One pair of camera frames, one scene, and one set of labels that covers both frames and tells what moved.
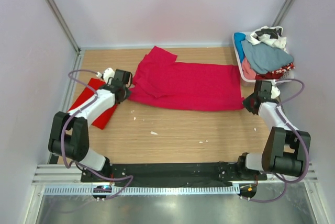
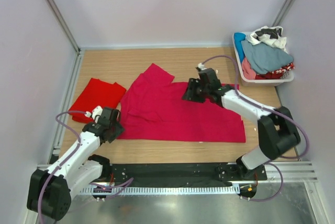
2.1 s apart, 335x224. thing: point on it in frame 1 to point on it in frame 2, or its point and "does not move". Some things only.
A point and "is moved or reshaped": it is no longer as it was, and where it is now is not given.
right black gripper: (246, 103) to (189, 94)
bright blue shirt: (238, 37) does not move
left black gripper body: (125, 95) to (112, 126)
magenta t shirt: (160, 82) is moved or reshaped
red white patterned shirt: (275, 75) does not move
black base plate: (168, 172) does not move
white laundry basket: (288, 75) does not move
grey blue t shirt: (264, 58) does not move
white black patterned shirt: (271, 35) does not move
